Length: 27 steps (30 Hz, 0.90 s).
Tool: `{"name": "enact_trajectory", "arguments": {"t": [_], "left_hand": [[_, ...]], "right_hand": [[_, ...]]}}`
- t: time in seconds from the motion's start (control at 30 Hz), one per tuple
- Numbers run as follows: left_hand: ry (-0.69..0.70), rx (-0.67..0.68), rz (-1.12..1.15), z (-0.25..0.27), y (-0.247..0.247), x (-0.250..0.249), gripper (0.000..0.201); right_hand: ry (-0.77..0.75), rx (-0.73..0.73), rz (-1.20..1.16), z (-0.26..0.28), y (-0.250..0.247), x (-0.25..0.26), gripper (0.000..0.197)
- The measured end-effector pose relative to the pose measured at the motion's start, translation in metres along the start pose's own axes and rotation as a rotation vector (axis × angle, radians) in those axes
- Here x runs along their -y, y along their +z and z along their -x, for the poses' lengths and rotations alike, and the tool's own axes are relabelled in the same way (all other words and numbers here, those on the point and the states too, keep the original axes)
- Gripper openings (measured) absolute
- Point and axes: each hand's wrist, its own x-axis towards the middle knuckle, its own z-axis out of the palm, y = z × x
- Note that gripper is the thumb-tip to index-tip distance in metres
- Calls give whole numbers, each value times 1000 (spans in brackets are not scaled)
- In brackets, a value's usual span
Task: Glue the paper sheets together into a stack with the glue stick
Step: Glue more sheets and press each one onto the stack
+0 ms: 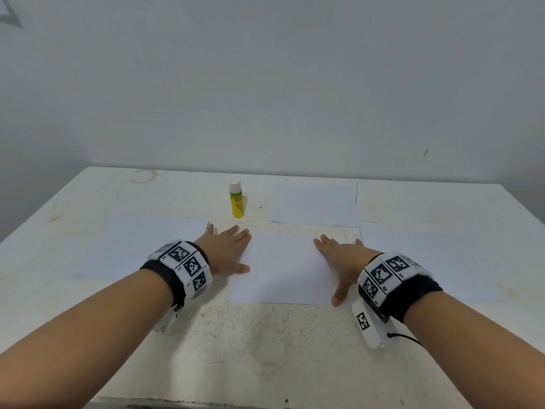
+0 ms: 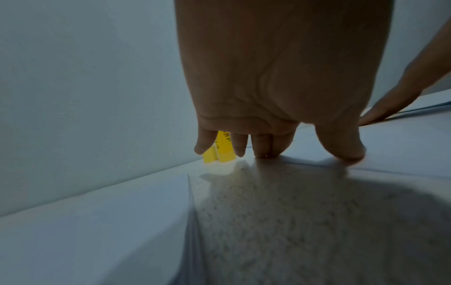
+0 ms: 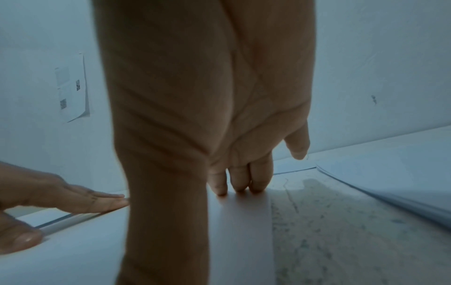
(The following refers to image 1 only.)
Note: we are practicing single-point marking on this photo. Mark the person's left hand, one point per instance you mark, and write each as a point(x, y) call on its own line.
point(223, 249)

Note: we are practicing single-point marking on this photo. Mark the person's right hand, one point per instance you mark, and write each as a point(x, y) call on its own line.
point(351, 261)

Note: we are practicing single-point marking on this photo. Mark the yellow glue stick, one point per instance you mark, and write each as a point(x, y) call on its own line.
point(237, 202)

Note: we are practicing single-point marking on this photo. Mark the glued white paper sheet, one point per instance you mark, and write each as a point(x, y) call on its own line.
point(285, 272)
point(315, 204)

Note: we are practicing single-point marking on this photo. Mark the stack of white paper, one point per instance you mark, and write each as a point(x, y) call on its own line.
point(451, 255)
point(128, 249)

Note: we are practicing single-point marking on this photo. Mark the person's right forearm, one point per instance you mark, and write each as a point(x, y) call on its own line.
point(485, 353)

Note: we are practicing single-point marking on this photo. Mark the person's left forearm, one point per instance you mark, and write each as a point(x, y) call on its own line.
point(77, 345)

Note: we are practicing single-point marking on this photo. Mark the black marker wristband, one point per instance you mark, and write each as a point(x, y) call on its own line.
point(396, 287)
point(179, 272)

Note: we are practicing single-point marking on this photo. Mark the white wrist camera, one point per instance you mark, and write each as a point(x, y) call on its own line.
point(368, 326)
point(170, 317)

